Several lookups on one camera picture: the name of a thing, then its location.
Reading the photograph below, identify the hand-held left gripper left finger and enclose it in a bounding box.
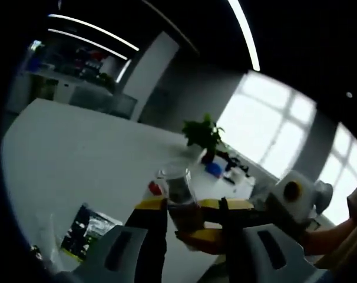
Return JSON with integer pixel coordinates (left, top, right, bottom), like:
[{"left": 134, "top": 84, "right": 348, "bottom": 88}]
[{"left": 74, "top": 198, "right": 169, "bottom": 283}]

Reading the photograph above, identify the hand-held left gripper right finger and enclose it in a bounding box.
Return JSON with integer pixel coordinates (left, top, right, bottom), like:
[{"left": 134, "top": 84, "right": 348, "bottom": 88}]
[{"left": 197, "top": 197, "right": 326, "bottom": 283}]

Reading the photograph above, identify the green and black packet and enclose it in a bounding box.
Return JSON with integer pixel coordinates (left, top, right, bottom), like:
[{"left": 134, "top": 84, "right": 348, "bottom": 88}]
[{"left": 69, "top": 202, "right": 124, "bottom": 236}]

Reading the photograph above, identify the red collar skincare pump bottle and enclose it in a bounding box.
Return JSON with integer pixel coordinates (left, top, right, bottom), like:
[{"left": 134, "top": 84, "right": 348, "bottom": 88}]
[{"left": 143, "top": 180, "right": 167, "bottom": 204}]

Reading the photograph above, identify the blue storage bin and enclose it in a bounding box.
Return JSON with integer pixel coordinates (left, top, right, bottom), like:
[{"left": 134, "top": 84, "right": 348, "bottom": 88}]
[{"left": 28, "top": 55, "right": 42, "bottom": 72}]

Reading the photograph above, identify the dark desk clutter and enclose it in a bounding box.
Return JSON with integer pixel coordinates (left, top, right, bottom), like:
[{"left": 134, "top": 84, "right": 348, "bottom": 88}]
[{"left": 222, "top": 154, "right": 252, "bottom": 185}]

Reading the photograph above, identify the small blue container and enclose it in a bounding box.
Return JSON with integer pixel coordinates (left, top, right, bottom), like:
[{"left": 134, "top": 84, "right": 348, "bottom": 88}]
[{"left": 204, "top": 161, "right": 224, "bottom": 177}]

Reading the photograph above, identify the person's beige shirt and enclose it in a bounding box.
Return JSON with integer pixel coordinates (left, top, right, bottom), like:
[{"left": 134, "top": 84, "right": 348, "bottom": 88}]
[{"left": 313, "top": 185, "right": 357, "bottom": 283}]

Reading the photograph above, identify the dark red plant pot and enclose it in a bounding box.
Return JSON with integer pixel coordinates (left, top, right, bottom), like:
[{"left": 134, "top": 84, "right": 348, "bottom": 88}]
[{"left": 201, "top": 149, "right": 217, "bottom": 164}]

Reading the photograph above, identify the green plant in white pot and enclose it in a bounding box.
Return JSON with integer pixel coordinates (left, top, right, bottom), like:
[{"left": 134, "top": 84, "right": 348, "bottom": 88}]
[{"left": 181, "top": 114, "right": 226, "bottom": 164}]

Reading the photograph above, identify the frosted glass partition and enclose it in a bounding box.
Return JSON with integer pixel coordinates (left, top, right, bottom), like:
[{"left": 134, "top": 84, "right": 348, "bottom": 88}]
[{"left": 68, "top": 87, "right": 138, "bottom": 119}]

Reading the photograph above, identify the wide ceiling light strip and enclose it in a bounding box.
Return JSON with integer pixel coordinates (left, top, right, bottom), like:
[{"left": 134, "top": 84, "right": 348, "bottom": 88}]
[{"left": 227, "top": 0, "right": 261, "bottom": 72}]

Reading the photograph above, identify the white display counter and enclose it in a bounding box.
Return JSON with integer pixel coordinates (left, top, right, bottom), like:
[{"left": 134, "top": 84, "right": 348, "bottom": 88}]
[{"left": 28, "top": 69, "right": 114, "bottom": 107}]

